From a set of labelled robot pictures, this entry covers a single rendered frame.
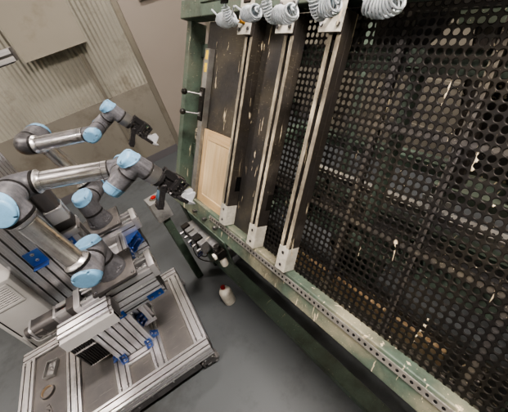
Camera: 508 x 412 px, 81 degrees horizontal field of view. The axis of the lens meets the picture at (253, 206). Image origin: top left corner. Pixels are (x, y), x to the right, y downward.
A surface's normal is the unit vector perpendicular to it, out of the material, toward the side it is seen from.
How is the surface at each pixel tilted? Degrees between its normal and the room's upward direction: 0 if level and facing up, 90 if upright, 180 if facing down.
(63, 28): 90
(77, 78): 90
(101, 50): 90
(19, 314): 90
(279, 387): 0
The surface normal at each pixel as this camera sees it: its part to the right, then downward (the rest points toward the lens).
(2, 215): 0.23, 0.46
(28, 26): 0.48, 0.46
